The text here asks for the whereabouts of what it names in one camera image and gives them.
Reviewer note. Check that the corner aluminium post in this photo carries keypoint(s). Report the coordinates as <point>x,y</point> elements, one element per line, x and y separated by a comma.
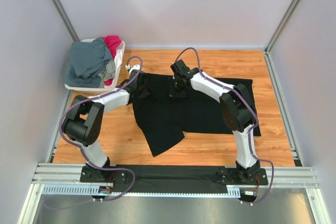
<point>65,19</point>
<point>284,21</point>

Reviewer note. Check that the white t-shirt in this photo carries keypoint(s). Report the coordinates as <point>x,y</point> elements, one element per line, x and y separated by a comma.
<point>118,63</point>

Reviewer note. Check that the pink red t-shirt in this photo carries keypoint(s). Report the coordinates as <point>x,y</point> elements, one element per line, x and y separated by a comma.
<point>112,42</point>

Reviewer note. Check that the left corner aluminium post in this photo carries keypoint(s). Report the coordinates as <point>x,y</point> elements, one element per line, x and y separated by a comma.
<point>65,19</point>

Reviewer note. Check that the white laundry basket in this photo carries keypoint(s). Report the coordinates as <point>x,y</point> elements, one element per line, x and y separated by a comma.
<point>92,90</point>

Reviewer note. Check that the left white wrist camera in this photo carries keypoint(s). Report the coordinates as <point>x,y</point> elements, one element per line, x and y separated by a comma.
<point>132,68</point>

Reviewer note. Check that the right corner aluminium post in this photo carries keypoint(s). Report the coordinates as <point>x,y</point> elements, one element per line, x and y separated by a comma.
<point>284,21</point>

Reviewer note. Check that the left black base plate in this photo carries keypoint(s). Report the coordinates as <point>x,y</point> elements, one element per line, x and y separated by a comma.
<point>115,174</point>

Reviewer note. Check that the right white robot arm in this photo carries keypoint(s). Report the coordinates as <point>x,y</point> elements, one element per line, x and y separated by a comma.
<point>237,109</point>

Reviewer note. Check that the aluminium frame rail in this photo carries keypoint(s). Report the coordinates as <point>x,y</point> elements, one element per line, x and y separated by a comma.
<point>50,173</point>

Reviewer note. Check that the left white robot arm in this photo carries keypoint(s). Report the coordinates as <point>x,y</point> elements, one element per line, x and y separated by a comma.
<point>81,125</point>

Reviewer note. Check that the slotted grey cable duct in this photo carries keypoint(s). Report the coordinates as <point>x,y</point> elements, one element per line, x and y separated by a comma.
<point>95,190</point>

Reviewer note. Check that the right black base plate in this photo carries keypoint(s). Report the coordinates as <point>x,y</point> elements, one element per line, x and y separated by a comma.
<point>235,176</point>

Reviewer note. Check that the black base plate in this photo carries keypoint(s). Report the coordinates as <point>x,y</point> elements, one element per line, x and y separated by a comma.
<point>235,176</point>
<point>115,174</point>

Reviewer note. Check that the teal grey t-shirt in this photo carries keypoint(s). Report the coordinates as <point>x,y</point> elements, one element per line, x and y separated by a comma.
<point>86,60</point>

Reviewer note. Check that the black t-shirt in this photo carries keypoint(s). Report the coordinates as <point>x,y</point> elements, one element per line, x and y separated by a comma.
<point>164,115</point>

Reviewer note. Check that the light grey t-shirt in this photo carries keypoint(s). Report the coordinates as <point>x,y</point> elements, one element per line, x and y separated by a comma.
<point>107,74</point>

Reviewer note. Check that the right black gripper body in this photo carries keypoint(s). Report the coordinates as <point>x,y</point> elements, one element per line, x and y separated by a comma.
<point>178,92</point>

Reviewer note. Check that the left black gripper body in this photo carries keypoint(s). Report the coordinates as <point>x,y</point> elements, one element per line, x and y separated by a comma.
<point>142,91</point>

